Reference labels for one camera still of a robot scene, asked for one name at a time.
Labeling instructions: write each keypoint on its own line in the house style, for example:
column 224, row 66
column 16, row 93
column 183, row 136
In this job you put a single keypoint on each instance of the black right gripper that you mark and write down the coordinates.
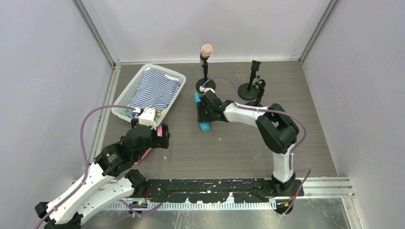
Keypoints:
column 204, row 109

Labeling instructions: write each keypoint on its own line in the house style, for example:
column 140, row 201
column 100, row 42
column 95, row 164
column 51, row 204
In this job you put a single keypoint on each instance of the white plastic basket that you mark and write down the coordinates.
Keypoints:
column 124, row 99

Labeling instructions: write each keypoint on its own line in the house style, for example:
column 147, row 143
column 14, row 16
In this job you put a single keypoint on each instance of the blue striped cloth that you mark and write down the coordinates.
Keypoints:
column 156, row 90

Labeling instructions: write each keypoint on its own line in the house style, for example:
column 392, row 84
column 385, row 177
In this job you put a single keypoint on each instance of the black front microphone stand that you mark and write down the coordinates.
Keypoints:
column 259, row 87

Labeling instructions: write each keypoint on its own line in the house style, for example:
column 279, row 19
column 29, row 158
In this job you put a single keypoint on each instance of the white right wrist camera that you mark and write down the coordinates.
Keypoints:
column 206, row 89

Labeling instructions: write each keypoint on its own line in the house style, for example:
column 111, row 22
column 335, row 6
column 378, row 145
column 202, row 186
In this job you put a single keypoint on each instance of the black microphone stand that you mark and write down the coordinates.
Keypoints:
column 246, row 90
column 204, row 82
column 259, row 87

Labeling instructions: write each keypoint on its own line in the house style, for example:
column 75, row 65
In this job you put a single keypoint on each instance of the pink microphone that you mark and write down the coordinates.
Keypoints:
column 144, row 156

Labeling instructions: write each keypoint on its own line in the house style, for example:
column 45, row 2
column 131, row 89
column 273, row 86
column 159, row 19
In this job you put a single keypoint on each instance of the green cloth in basket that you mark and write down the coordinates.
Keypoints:
column 126, row 112

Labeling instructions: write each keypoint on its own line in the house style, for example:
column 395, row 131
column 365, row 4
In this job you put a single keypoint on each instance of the blue microphone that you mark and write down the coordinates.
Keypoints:
column 204, row 126

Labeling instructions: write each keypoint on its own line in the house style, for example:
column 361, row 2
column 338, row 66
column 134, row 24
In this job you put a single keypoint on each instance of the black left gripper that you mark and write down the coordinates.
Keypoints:
column 163, row 136

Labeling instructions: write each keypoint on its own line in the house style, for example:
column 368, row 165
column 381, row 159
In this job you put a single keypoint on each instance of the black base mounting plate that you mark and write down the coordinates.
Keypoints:
column 240, row 190

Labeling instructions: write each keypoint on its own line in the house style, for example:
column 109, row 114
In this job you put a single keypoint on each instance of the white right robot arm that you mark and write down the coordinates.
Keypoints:
column 277, row 129

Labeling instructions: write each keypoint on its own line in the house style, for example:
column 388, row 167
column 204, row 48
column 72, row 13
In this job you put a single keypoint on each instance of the beige microphone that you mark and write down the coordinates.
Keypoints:
column 206, row 51

